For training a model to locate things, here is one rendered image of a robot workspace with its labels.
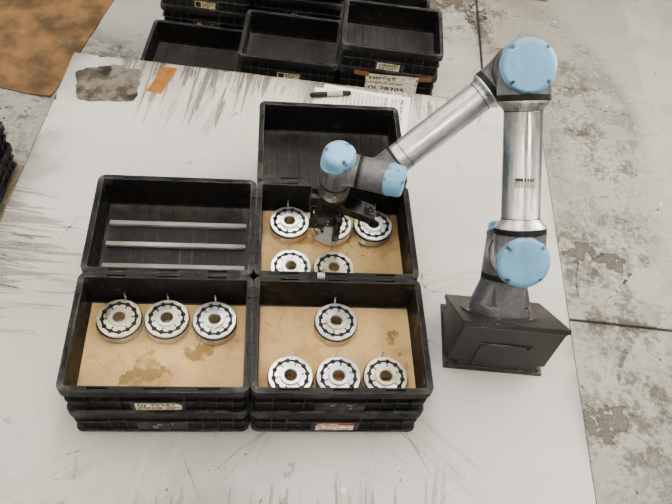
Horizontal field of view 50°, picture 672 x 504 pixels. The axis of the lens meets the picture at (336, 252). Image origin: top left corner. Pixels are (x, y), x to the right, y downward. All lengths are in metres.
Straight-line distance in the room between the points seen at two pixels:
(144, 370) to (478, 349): 0.80
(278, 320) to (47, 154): 0.95
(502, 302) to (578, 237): 1.52
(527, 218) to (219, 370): 0.77
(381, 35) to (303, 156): 1.14
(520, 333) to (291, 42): 1.85
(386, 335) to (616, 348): 1.42
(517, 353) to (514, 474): 0.29
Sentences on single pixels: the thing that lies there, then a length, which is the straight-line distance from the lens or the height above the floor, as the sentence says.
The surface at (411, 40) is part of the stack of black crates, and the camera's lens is 3.12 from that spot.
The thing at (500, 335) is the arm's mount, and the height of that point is 0.88.
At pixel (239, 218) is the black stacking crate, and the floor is 0.83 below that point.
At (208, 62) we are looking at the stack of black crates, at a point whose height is 0.27.
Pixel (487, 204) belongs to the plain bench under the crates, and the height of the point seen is 0.70.
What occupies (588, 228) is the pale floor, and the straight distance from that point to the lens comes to 3.31.
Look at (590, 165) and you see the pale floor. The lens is 3.58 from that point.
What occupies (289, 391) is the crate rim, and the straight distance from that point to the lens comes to 1.56.
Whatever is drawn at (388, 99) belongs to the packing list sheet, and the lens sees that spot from 2.50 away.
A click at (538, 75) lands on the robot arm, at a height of 1.40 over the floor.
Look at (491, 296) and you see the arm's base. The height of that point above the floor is 0.92.
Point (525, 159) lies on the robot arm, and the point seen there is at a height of 1.26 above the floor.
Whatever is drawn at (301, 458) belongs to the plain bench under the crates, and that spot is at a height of 0.70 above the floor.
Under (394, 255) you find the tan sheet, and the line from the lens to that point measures 1.90.
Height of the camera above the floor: 2.34
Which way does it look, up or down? 54 degrees down
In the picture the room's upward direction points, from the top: 10 degrees clockwise
